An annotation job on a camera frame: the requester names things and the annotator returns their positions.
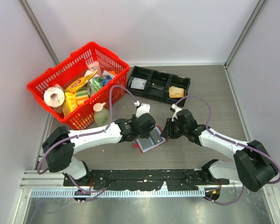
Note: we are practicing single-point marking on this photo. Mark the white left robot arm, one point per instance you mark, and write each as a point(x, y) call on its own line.
point(59, 148)

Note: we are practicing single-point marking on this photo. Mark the red leather card holder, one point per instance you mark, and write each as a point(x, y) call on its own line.
point(146, 144)

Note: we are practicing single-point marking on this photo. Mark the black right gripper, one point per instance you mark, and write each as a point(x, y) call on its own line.
point(167, 132)

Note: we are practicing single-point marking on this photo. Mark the green packaged item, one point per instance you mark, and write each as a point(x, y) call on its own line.
point(95, 84)

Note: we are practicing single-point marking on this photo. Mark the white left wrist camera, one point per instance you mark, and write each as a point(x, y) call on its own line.
point(141, 108)

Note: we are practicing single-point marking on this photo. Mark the dark credit card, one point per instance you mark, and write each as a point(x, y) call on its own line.
point(155, 135)

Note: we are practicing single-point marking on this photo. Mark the yellow box in basket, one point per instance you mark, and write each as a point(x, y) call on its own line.
point(69, 104)

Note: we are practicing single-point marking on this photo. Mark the toilet paper roll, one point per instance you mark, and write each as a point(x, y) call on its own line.
point(54, 97)

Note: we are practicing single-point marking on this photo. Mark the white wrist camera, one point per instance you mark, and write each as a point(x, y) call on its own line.
point(141, 108)
point(175, 109)

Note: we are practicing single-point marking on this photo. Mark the white cards in tray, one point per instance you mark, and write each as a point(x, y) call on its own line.
point(138, 83)

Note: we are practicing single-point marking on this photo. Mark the yellow green sponge pack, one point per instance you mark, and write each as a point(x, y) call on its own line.
point(81, 96)

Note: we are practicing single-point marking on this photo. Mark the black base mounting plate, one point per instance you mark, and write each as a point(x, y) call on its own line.
point(148, 179)

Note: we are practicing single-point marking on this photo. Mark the slotted cable duct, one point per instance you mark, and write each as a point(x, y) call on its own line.
point(72, 192)

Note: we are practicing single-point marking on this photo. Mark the yellow snack bag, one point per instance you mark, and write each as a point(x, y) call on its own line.
point(79, 83)

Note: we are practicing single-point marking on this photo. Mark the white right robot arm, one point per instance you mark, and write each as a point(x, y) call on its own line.
point(250, 163)

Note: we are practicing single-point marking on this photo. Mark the dark card in tray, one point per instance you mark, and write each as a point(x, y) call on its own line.
point(157, 87)

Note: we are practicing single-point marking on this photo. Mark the pink white box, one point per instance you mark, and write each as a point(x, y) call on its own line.
point(94, 66)

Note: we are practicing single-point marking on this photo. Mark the red plastic shopping basket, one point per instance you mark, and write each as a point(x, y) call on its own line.
point(74, 67)

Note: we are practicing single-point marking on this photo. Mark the green soap pump bottle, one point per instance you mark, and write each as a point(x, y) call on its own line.
point(101, 114)

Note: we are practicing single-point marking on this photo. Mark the black three-compartment tray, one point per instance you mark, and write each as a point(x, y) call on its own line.
point(164, 79)

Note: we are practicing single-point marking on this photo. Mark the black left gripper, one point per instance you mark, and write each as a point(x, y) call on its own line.
point(145, 134)

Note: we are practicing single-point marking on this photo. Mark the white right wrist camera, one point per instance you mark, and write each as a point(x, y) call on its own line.
point(175, 109)

